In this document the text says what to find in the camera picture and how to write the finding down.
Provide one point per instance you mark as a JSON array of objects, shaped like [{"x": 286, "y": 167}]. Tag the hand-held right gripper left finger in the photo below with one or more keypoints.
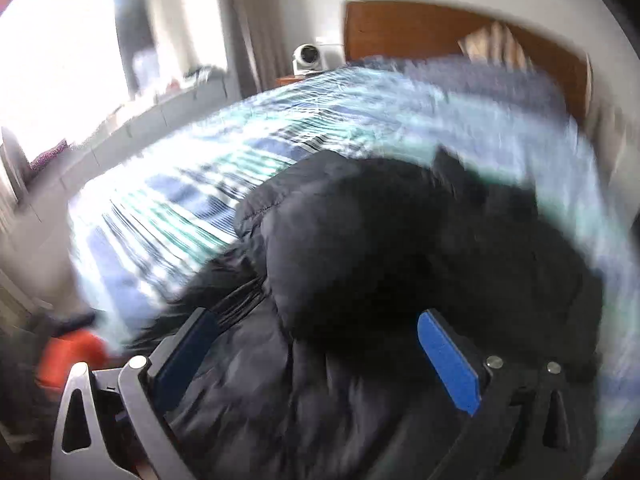
[{"x": 192, "y": 347}]

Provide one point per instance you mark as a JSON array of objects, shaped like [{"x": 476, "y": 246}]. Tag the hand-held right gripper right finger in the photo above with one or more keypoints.
[{"x": 445, "y": 360}]

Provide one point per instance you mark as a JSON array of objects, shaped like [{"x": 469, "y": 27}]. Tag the black puffer jacket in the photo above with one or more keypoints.
[{"x": 350, "y": 240}]

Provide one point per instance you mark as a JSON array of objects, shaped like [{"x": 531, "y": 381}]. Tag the person's orange fleece clothing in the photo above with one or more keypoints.
[{"x": 70, "y": 355}]

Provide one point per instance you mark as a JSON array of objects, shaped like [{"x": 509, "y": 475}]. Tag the striped bed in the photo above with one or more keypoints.
[{"x": 200, "y": 175}]

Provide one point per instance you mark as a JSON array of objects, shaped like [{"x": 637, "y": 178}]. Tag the white window bench cabinet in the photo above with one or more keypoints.
[{"x": 150, "y": 120}]

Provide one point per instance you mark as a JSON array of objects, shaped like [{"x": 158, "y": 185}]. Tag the blue checked duvet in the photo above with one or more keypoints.
[{"x": 475, "y": 82}]

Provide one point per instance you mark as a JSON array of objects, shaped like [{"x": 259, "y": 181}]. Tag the wooden nightstand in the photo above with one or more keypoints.
[{"x": 290, "y": 81}]

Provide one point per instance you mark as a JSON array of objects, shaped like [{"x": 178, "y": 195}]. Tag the white desk fan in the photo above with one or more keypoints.
[{"x": 307, "y": 57}]

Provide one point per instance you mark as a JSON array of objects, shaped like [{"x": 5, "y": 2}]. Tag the window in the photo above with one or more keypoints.
[{"x": 60, "y": 60}]

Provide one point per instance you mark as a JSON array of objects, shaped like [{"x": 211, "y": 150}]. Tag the striped pillow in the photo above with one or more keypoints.
[{"x": 492, "y": 42}]

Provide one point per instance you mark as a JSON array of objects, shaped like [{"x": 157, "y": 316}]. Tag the grey curtain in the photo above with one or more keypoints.
[{"x": 250, "y": 25}]

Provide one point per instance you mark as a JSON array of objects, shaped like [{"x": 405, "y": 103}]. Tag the wooden headboard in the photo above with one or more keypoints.
[{"x": 400, "y": 30}]

